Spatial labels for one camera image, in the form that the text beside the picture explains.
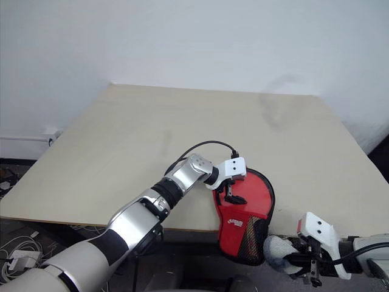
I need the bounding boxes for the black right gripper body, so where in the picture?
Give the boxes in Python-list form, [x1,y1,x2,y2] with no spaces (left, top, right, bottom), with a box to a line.
[299,235,338,287]

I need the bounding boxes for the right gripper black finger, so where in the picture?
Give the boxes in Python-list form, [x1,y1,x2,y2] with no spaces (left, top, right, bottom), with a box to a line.
[290,266,311,280]
[284,252,311,266]

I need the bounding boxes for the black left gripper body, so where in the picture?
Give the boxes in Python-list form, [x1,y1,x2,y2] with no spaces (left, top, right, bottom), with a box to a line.
[216,176,246,194]

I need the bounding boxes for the red and black paddle case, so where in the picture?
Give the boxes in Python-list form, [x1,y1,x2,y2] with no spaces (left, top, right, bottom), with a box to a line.
[212,168,276,267]

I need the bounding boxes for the white zipper pull ball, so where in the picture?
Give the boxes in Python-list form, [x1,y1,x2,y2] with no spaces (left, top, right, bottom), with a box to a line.
[263,235,301,275]

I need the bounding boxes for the white power adapter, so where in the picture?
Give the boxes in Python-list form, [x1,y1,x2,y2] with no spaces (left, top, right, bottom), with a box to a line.
[7,249,42,270]

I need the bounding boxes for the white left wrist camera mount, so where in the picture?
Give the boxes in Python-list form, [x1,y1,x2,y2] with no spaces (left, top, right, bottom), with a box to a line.
[204,156,247,191]

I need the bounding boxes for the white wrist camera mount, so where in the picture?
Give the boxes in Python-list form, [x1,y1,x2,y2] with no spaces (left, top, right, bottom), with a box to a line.
[297,212,353,280]
[204,156,247,191]

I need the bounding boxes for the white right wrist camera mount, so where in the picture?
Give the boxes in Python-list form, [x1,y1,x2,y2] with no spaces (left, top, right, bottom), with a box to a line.
[297,212,353,280]

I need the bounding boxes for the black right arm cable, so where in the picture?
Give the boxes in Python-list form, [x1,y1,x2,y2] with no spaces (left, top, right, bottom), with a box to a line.
[331,242,389,266]

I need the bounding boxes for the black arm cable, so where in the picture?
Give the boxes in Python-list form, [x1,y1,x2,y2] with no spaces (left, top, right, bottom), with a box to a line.
[165,140,241,178]
[331,242,389,266]

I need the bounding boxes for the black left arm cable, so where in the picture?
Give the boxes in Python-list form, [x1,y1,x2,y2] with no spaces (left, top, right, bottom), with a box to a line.
[165,140,241,178]

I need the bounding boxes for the white wall socket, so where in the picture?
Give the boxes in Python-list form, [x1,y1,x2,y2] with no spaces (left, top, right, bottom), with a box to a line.
[42,127,63,147]

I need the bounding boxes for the white wall cable conduit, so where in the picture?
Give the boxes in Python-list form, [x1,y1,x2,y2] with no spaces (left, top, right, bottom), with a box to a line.
[0,136,51,143]

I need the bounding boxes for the white floor cables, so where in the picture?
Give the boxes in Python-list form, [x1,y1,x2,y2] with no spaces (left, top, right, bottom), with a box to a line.
[0,224,104,282]

